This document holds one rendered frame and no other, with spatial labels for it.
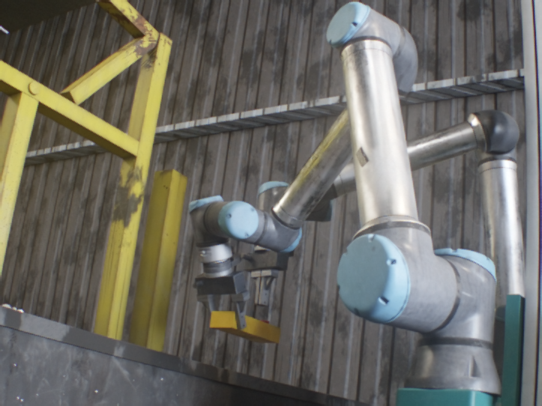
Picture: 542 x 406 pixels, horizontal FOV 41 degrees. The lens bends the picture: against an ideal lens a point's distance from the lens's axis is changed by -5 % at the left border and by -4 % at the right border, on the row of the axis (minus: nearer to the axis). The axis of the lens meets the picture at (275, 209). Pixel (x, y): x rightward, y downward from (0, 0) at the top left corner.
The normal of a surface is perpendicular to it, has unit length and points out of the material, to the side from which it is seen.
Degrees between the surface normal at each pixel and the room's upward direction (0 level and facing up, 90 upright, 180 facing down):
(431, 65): 90
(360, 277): 95
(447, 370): 70
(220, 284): 120
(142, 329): 90
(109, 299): 90
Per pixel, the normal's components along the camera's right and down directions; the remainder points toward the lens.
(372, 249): -0.78, -0.19
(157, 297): 0.85, -0.07
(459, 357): -0.06, -0.62
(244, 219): 0.50, -0.01
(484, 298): 0.60, -0.19
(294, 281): -0.52, -0.32
